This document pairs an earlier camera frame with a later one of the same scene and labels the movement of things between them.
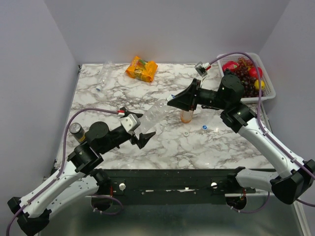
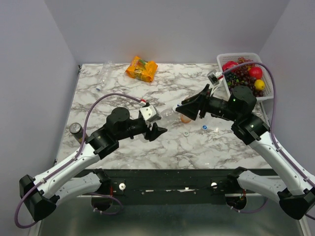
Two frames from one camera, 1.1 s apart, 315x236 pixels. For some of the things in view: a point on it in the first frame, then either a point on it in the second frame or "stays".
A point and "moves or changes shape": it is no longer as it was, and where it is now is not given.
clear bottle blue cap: x=105 y=73 stays
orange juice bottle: x=186 y=116 stays
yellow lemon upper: x=256 y=84 stays
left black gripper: x=143 y=139 to x=156 y=132
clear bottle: x=152 y=114 moves or changes shape
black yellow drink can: x=76 y=130 stays
